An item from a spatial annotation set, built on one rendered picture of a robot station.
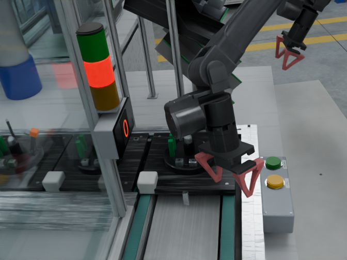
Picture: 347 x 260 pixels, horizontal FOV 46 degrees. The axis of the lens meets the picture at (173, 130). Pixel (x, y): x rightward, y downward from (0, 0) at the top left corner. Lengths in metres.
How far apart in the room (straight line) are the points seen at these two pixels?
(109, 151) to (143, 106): 0.79
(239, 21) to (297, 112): 0.74
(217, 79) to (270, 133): 0.65
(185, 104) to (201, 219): 0.36
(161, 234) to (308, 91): 0.86
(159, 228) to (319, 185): 0.46
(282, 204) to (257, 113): 0.55
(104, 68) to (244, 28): 0.27
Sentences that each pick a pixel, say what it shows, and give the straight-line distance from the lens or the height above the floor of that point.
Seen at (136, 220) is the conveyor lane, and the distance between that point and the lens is 0.98.
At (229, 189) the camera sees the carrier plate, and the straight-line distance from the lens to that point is 0.99.
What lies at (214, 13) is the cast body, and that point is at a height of 1.22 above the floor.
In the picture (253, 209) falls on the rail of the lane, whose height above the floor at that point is 0.95.
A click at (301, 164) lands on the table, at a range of 1.24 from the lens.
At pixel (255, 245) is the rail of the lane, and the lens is 0.89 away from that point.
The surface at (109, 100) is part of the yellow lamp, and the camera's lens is 0.76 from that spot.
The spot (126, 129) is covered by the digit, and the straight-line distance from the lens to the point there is 0.82.
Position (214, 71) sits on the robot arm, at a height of 1.32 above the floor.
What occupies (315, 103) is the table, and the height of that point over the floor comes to 0.86.
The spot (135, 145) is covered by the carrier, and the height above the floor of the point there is 0.97.
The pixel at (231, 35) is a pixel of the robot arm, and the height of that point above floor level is 1.36.
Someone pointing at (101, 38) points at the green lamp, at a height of 1.40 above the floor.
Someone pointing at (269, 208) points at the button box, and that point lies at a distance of 0.96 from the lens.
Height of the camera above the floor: 1.65
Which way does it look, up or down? 34 degrees down
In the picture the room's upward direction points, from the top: 8 degrees counter-clockwise
